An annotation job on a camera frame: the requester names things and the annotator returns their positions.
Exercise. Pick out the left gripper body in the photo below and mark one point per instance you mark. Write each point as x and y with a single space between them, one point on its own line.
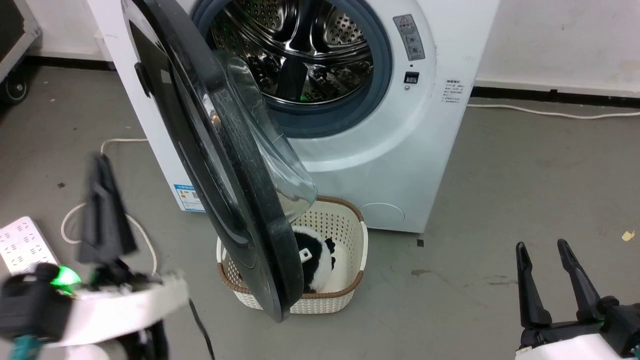
130 305

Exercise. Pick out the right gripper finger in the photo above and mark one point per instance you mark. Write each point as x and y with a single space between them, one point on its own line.
531 300
582 295

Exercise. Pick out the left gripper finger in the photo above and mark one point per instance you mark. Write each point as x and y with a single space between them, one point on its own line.
120 235
92 235

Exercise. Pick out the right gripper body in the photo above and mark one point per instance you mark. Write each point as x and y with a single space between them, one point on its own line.
565 345

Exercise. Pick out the black round washer door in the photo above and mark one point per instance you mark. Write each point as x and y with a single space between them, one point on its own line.
200 150

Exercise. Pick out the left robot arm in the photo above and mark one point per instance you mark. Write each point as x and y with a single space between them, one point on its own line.
90 354

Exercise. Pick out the white front-load washing machine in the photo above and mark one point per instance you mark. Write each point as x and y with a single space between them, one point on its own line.
400 165

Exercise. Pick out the black door latch socket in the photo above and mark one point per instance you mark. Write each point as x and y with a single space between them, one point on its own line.
411 77

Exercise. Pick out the grey rubber door gasket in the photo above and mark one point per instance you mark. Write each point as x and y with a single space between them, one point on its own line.
350 117

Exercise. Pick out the white power strip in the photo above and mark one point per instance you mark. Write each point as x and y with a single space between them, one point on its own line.
20 245

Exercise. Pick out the small yellow floor scrap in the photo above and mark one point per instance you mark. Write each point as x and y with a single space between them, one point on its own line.
628 236

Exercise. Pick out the blue energy label sticker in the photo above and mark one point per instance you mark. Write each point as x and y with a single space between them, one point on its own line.
189 198

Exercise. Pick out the round white filter cover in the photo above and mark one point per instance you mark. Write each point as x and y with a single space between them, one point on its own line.
382 216

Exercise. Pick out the black and white panda plush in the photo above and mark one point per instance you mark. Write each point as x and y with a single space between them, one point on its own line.
315 270

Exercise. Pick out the white woven laundry basket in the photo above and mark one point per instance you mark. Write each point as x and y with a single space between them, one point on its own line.
345 225

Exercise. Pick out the small printed text label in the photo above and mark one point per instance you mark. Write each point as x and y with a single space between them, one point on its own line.
454 91

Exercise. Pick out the black case with caster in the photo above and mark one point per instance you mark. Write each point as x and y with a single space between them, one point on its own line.
10 25

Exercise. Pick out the perforated steel washer drum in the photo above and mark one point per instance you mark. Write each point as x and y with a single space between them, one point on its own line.
320 30

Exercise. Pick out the grey warning sticker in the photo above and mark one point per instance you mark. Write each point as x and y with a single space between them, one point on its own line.
409 37

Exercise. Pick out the right black wrist camera box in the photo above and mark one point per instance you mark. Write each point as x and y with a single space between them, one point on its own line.
622 322

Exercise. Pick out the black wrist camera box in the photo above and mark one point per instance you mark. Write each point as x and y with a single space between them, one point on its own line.
622 322
30 305

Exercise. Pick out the left black wrist camera box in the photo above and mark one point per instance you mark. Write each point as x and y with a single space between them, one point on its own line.
30 305

